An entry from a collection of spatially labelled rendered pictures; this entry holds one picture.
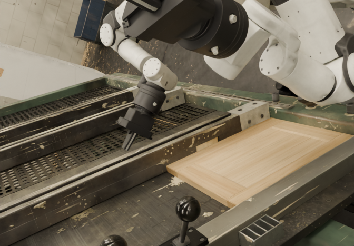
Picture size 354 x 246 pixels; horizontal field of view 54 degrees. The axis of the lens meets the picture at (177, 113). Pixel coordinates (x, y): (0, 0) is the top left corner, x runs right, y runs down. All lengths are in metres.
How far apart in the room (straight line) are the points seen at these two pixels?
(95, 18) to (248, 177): 4.50
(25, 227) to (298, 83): 0.65
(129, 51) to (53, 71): 3.54
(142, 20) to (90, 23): 4.69
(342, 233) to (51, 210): 0.61
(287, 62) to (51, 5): 5.61
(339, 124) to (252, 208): 0.43
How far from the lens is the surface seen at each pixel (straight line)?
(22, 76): 4.66
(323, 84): 0.68
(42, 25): 6.05
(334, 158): 0.84
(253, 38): 0.54
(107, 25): 1.24
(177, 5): 0.41
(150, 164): 0.93
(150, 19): 0.43
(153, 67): 1.07
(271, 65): 0.63
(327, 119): 1.04
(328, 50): 0.74
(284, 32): 0.57
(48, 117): 1.63
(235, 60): 0.55
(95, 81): 2.43
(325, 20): 0.73
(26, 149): 1.35
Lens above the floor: 1.76
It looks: 33 degrees down
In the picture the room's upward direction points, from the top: 76 degrees counter-clockwise
